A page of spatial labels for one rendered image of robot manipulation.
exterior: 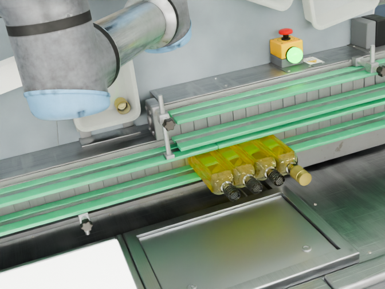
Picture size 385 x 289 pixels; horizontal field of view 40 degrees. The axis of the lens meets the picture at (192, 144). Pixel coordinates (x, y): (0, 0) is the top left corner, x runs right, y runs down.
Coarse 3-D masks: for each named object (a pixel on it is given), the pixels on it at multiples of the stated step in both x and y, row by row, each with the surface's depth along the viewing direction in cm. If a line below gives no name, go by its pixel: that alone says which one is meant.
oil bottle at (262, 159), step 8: (240, 144) 138; (248, 144) 137; (256, 144) 137; (248, 152) 134; (256, 152) 133; (264, 152) 133; (256, 160) 130; (264, 160) 129; (272, 160) 129; (256, 168) 129; (264, 168) 128; (256, 176) 131; (264, 176) 129
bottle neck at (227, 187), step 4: (224, 184) 125; (228, 184) 124; (224, 188) 124; (228, 188) 123; (232, 188) 123; (224, 192) 124; (228, 192) 122; (232, 192) 121; (236, 192) 122; (228, 196) 122; (232, 196) 124; (236, 196) 123; (232, 200) 122; (236, 200) 123
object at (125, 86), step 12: (132, 60) 133; (120, 72) 140; (132, 72) 134; (120, 84) 142; (132, 84) 135; (120, 96) 143; (132, 96) 138; (108, 108) 143; (132, 108) 141; (84, 120) 139; (96, 120) 139; (108, 120) 138; (120, 120) 138; (132, 120) 139
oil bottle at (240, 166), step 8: (216, 152) 137; (224, 152) 136; (232, 152) 135; (240, 152) 135; (224, 160) 133; (232, 160) 132; (240, 160) 131; (248, 160) 131; (232, 168) 129; (240, 168) 128; (248, 168) 128; (240, 176) 127; (240, 184) 128
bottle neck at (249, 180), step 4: (248, 176) 126; (252, 176) 127; (244, 180) 127; (248, 180) 125; (252, 180) 124; (256, 180) 125; (244, 184) 127; (248, 184) 125; (252, 184) 123; (256, 184) 123; (260, 184) 123; (248, 188) 125; (252, 188) 123; (256, 188) 125; (260, 188) 124; (252, 192) 123; (256, 192) 124
